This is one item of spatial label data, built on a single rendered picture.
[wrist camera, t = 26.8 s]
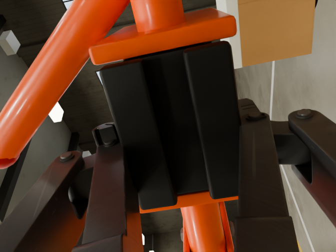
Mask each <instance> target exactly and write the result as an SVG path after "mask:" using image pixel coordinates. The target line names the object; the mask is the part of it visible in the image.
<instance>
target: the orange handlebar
mask: <svg viewBox="0 0 336 252"><path fill-rule="evenodd" d="M130 3H131V7H132V11H133V15H134V19H135V23H136V28H137V32H147V31H153V30H158V29H162V28H167V27H171V26H174V25H178V24H181V23H183V22H185V21H186V20H185V15H184V9H183V4H182V0H130ZM180 209H181V213H182V217H183V228H181V230H180V236H181V240H182V242H183V252H234V244H233V240H232V236H234V234H235V229H234V224H233V222H232V221H228V216H227V212H226V207H225V202H224V201H222V202H215V203H208V204H201V205H195V206H188V207H181V208H180Z"/></svg>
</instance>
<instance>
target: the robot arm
mask: <svg viewBox="0 0 336 252"><path fill-rule="evenodd" d="M238 103H239V111H240V118H241V126H239V172H238V216H236V217H235V226H234V252H299V247H298V242H297V237H296V232H295V228H294V223H293V219H292V216H290V215H289V210H288V205H287V200H286V195H285V190H284V185H283V180H282V175H281V170H280V165H291V169H292V171H293V172H294V174H295V175H296V176H297V178H298V179H299V180H300V182H301V183H302V184H303V186H304V187H305V188H306V190H307V191H308V192H309V194H310V195H311V196H312V197H313V199H314V200H315V201H316V203H317V204H318V205H319V207H320V208H321V209H322V211H323V212H324V213H325V215H326V216H327V217H328V219H329V220H330V221H331V223H332V224H333V225H334V227H335V228H336V123H334V122H333V121H331V120H330V119H329V118H327V117H326V116H325V115H323V114H322V113H320V112H319V111H316V110H312V109H301V110H296V111H293V112H291V113H290V114H289V115H288V121H272V120H270V116H269V115H268V114H267V113H265V112H260V110H259V109H258V107H257V106H256V105H255V103H254V102H253V100H251V99H248V98H243V99H239V100H238ZM92 134H93V137H94V140H95V143H96V146H97V148H96V153H95V154H92V155H89V156H86V157H83V156H82V154H81V152H80V151H77V150H75V151H67V152H64V153H62V154H61V155H60V156H58V157H57V158H56V159H54V161H53V162H52V163H51V164H50V165H49V167H48V168H47V169H46V170H45V171H44V173H43V174H42V175H41V176H40V177H39V179H38V180H37V181H36V182H35V183H34V185H33V186H32V187H31V188H30V189H29V190H28V192H27V193H26V194H25V195H24V196H23V198H22V199H21V200H20V201H19V202H18V204H17V205H16V206H15V207H14V208H13V210H12V211H11V212H10V213H9V214H8V216H7V217H6V218H5V219H4V220H3V222H2V223H1V224H0V252H144V246H143V236H142V227H141V217H140V207H139V198H138V192H137V188H136V185H134V184H133V180H132V177H131V174H130V170H129V167H128V162H127V155H126V152H125V148H124V146H121V143H120V140H119V137H118V133H117V130H116V127H115V124H114V122H108V123H104V124H101V125H99V126H97V127H95V128H94V129H93V130H92ZM83 230H84V232H83ZM82 233H83V238H82V244H81V245H77V243H78V241H79V239H80V237H81V235H82ZM76 245H77V246H76Z"/></svg>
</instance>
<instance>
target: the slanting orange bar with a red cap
mask: <svg viewBox="0 0 336 252"><path fill-rule="evenodd" d="M130 2H131V1H130V0H73V1H72V3H71V4H70V6H69V7H68V9H67V11H66V12H65V14H64V15H63V17H62V18H61V20H60V21H59V23H58V24H57V26H56V27H55V29H54V30H53V32H52V34H51V35H50V37H49V38H48V40H47V41H46V43H45V44H44V46H43V47H42V49H41V50H40V52H39V54H38V55H37V57H36V58H35V60H34V61H33V63H32V64H31V66H30V67H29V69H28V70H27V72H26V74H25V75H24V77H23V78H22V80H21V81H20V83H19V84H18V86H17V87H16V89H15V90H14V92H13V94H12V95H11V97H10V98H9V100H8V101H7V103H6V104H5V106H4V107H3V109H2V110H1V112H0V169H5V168H7V167H10V166H11V165H13V164H14V163H15V162H16V161H17V160H18V158H19V157H20V153H21V152H22V151H23V149H24V148H25V146H26V145H27V144H28V142H29V141H30V139H31V138H32V137H33V135H34V134H35V133H36V131H37V130H38V128H39V127H40V126H41V124H42V123H43V122H44V120H45V119H46V117H47V116H48V115H49V113H50V112H51V111H52V109H53V108H54V106H55V105H56V104H57V102H58V101H59V100H60V98H61V97H62V95H63V94H64V93H65V91H66V90H67V88H68V87H69V86H70V84H71V83H72V82H73V80H74V79H75V77H76V76H77V75H78V73H79V72H80V71H81V69H82V68H83V66H84V65H85V64H86V62H87V61H88V60H89V58H90V54H89V48H90V47H91V46H92V45H94V44H96V43H98V42H99V41H101V40H103V39H104V38H105V36H106V35H107V33H108V32H109V31H110V29H111V28H112V26H113V25H114V24H115V22H116V21H117V20H118V18H119V17H120V15H121V14H122V13H123V11H124V10H125V9H126V7H127V6H128V4H129V3H130Z"/></svg>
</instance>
